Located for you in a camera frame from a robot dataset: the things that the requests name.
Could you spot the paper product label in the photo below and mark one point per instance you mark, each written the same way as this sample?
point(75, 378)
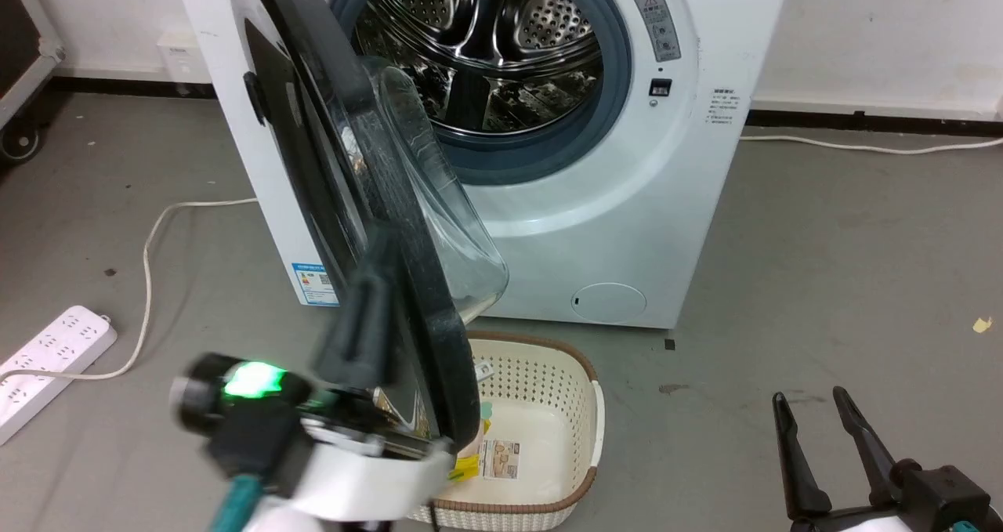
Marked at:
point(502, 459)

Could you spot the grey rubber door gasket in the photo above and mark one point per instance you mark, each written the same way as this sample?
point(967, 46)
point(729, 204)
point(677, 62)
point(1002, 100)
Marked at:
point(615, 101)

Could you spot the yellow tag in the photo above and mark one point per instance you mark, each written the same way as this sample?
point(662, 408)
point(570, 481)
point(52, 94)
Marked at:
point(468, 468)

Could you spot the black door latch socket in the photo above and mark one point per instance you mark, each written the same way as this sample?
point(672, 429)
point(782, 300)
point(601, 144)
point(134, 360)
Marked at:
point(660, 88)

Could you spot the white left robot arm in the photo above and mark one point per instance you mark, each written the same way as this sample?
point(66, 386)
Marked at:
point(286, 520)

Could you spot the white power strip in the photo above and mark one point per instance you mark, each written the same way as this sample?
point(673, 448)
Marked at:
point(47, 360)

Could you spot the steel perforated washer drum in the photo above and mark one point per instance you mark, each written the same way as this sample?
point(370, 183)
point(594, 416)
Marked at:
point(501, 38)

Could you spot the blue energy label sticker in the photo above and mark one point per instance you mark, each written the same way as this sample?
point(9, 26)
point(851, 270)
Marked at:
point(313, 285)

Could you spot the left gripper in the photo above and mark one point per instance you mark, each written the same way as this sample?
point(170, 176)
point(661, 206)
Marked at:
point(353, 469)

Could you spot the black wheeled flight case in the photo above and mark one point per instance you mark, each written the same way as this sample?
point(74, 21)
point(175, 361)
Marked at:
point(19, 38)

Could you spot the yellow paper scrap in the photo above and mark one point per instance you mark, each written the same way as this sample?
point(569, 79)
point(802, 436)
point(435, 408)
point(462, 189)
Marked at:
point(982, 325)

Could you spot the white front-load washing machine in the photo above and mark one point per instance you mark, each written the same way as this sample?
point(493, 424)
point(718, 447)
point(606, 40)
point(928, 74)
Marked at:
point(627, 203)

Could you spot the grey warning label sticker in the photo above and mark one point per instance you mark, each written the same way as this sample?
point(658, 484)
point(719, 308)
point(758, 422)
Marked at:
point(658, 27)

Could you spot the round white filter cover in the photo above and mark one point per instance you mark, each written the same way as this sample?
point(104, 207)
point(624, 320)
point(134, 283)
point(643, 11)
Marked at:
point(609, 302)

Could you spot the white wall socket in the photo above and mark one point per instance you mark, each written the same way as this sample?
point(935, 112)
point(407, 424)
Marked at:
point(182, 58)

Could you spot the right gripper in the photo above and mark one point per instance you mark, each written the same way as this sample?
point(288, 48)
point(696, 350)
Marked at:
point(940, 501)

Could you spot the cream plastic laundry basket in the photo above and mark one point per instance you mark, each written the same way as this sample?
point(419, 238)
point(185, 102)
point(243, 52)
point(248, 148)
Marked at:
point(541, 383)

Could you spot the white text sticker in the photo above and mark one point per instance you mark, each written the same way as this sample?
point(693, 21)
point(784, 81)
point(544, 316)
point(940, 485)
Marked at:
point(725, 106)

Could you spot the black round glass washer door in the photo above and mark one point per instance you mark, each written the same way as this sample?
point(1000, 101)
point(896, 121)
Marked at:
point(313, 164)

